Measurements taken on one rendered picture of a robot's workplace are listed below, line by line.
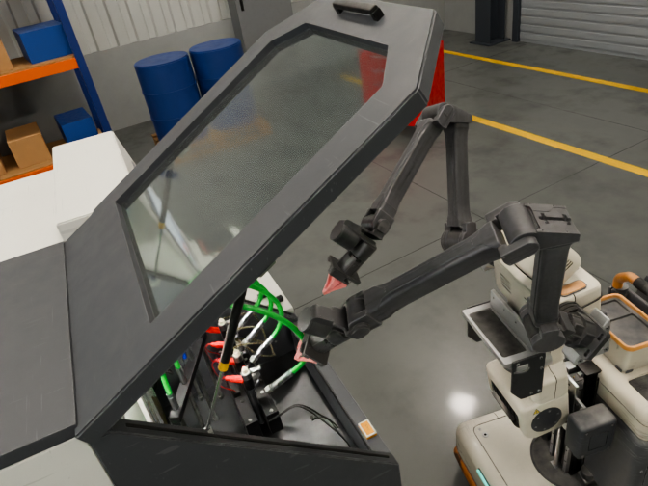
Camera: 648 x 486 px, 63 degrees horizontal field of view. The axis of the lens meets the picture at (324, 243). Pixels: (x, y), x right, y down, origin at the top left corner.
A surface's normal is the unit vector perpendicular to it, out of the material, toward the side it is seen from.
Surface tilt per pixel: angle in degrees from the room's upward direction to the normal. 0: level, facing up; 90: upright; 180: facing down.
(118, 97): 90
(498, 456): 0
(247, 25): 90
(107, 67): 90
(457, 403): 0
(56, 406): 0
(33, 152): 90
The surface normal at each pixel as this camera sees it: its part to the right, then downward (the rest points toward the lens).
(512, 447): -0.15, -0.83
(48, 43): 0.56, 0.37
